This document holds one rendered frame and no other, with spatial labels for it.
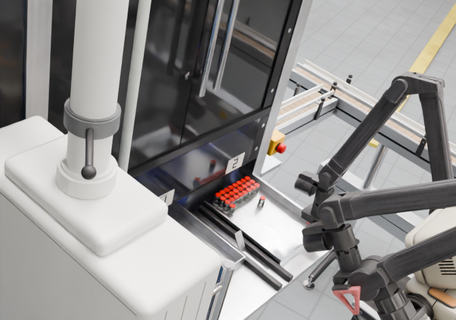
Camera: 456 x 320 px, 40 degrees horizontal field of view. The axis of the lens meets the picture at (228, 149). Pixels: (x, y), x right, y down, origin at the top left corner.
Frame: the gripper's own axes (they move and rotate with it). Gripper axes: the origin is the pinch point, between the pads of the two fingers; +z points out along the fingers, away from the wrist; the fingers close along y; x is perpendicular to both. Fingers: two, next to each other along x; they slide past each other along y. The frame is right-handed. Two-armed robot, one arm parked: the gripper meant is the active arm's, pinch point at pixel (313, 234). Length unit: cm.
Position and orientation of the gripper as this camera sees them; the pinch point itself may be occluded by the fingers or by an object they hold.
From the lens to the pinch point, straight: 212.8
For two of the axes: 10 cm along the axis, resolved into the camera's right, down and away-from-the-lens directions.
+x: -6.6, 3.2, -6.8
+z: -1.4, 8.4, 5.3
